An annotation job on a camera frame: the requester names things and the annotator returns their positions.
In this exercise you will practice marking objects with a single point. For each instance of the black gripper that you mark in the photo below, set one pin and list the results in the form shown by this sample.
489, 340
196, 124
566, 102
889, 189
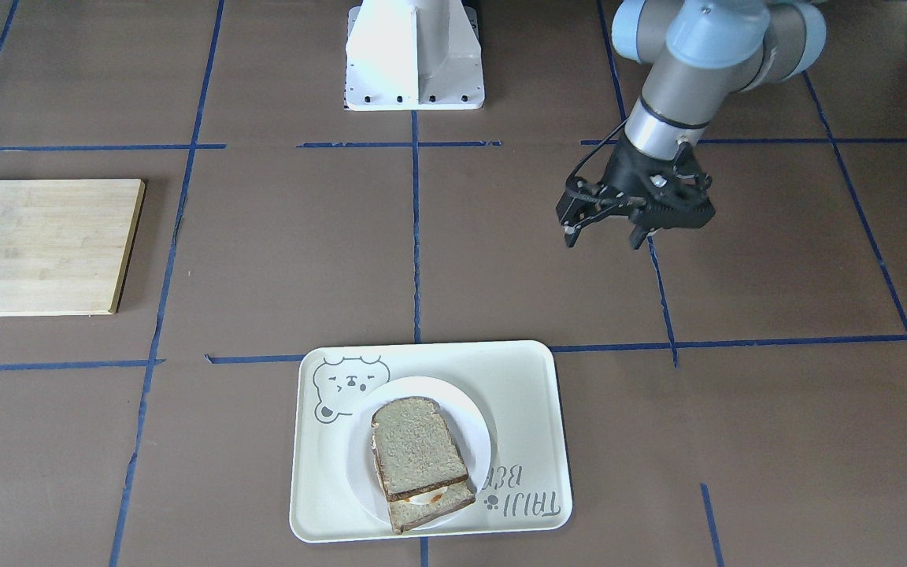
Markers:
628, 171

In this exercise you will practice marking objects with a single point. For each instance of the white round plate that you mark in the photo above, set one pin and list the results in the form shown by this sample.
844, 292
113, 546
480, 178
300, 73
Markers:
466, 423

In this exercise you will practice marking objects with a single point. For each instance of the bread slice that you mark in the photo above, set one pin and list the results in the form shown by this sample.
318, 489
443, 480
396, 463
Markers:
413, 449
430, 512

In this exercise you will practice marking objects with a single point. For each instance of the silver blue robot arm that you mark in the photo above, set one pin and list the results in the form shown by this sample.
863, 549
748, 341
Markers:
699, 52

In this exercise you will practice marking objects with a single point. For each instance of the cream bear tray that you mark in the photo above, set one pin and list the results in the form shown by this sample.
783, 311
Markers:
513, 383

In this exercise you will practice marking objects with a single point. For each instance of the fried egg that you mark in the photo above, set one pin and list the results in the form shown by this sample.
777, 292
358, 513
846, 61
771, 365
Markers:
428, 497

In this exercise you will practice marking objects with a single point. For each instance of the bamboo cutting board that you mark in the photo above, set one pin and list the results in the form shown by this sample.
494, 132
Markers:
65, 245

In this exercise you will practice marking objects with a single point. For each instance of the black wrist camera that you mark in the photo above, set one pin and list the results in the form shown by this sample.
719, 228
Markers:
679, 194

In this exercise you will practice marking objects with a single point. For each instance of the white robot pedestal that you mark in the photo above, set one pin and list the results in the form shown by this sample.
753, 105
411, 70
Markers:
413, 56

